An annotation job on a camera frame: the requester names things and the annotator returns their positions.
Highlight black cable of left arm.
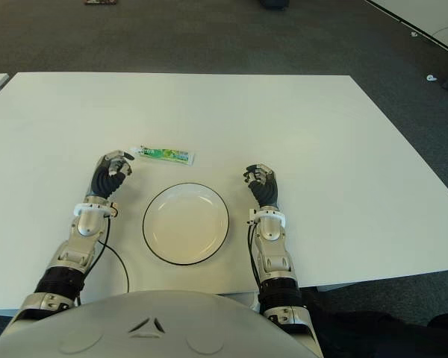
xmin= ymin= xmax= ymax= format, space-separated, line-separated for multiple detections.
xmin=74 ymin=214 xmax=131 ymax=307

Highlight white plate with black rim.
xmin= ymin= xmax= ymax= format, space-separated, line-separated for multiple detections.
xmin=142 ymin=182 xmax=231 ymax=266

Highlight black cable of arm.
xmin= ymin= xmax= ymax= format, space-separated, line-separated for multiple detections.
xmin=74 ymin=214 xmax=131 ymax=307
xmin=247 ymin=222 xmax=263 ymax=294

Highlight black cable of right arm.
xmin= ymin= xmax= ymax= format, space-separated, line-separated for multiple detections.
xmin=247 ymin=222 xmax=263 ymax=294

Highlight green white toothpaste tube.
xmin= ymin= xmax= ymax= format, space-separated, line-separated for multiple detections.
xmin=130 ymin=144 xmax=196 ymax=166

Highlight black cloth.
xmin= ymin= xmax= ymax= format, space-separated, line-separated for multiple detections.
xmin=302 ymin=289 xmax=448 ymax=358

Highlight white table with black edge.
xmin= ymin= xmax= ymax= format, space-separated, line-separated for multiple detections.
xmin=365 ymin=0 xmax=448 ymax=60

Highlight robot right hand silver black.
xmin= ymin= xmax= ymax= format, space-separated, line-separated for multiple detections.
xmin=241 ymin=163 xmax=281 ymax=210

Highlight silver robot torso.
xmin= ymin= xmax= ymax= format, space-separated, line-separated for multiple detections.
xmin=0 ymin=289 xmax=324 ymax=358

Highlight robot left hand silver black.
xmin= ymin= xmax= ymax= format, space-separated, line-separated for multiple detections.
xmin=85 ymin=149 xmax=135 ymax=204

